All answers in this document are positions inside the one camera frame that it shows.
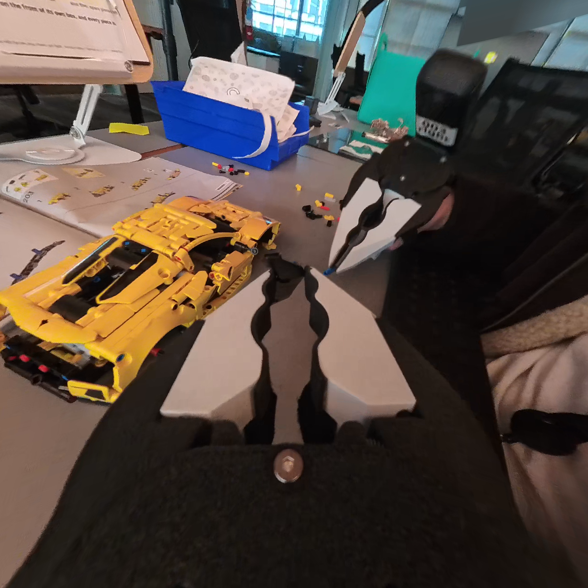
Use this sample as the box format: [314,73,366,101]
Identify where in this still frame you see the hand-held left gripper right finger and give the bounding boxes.
[303,266,417,426]

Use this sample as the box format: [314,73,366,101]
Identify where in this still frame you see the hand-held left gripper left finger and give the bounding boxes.
[160,269,276,422]

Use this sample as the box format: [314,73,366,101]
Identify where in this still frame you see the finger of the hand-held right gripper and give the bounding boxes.
[327,177,386,272]
[334,189,424,275]

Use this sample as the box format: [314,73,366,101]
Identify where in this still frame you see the black curved brick piece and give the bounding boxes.
[264,252,307,285]

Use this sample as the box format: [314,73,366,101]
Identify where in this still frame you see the yellow brick toy car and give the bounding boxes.
[0,197,282,405]

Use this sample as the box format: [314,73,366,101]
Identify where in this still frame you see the person's right forearm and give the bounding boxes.
[390,179,552,322]

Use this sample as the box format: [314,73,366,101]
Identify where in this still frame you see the grey desk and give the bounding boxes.
[0,108,396,570]

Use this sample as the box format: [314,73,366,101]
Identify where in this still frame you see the wooden desk lamp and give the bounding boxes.
[319,0,391,115]

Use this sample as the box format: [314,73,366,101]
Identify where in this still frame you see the person's right hand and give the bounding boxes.
[390,192,454,252]

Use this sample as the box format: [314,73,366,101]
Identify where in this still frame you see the yellow and black loose bricks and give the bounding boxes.
[294,184,343,228]

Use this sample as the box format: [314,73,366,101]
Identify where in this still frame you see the teal plastic bin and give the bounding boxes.
[357,34,428,125]

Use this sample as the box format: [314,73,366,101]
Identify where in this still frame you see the patterned white paper bag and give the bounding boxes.
[183,41,299,159]

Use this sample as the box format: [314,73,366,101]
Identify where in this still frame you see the blue plastic bin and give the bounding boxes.
[151,80,311,172]

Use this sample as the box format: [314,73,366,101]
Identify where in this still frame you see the cream hoodie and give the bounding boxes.
[487,331,588,588]

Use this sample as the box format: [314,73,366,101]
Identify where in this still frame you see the open instruction booklet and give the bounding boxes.
[0,157,243,295]

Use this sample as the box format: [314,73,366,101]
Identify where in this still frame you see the wooden instruction board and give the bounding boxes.
[0,0,154,85]

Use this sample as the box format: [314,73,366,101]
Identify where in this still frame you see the black drawcord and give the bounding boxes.
[503,409,588,456]

